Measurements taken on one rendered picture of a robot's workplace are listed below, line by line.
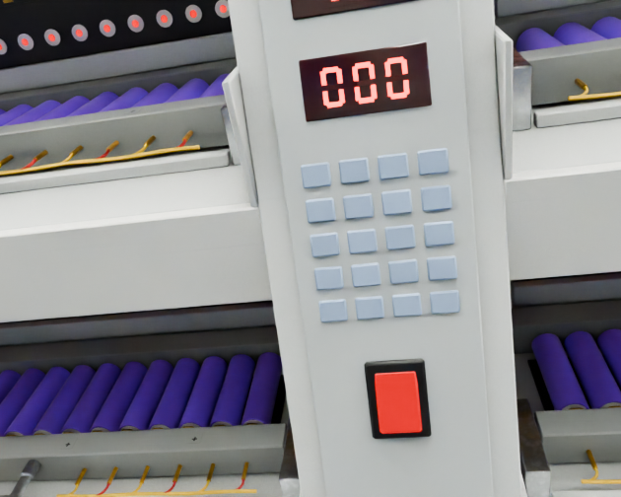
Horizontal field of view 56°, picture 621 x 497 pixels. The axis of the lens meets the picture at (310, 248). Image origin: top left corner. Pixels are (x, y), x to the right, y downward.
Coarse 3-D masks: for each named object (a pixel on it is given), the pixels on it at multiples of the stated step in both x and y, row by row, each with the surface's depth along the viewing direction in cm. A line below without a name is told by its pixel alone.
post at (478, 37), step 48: (240, 0) 21; (480, 0) 20; (240, 48) 22; (480, 48) 21; (480, 96) 21; (480, 144) 21; (480, 192) 22; (288, 240) 23; (480, 240) 22; (288, 288) 24; (480, 288) 22; (288, 336) 24; (288, 384) 25
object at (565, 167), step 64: (512, 0) 36; (576, 0) 35; (512, 64) 19; (576, 64) 26; (512, 128) 21; (576, 128) 25; (512, 192) 22; (576, 192) 21; (512, 256) 23; (576, 256) 23
